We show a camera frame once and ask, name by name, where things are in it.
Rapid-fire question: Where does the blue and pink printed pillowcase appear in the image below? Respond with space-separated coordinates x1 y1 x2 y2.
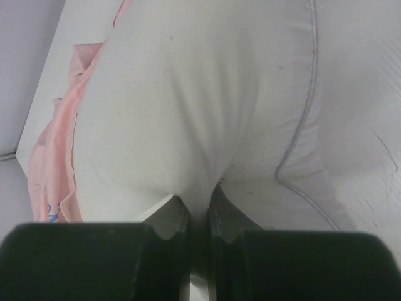
27 0 132 223

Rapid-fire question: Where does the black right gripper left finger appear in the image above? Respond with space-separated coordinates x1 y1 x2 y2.
1 197 189 300

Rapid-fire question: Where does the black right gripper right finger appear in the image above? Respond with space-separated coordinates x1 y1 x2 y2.
208 187 400 300

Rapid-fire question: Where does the white pillow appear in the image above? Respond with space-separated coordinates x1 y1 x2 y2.
73 1 355 231

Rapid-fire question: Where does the left aluminium corner post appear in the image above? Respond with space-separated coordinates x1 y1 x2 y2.
0 148 17 162

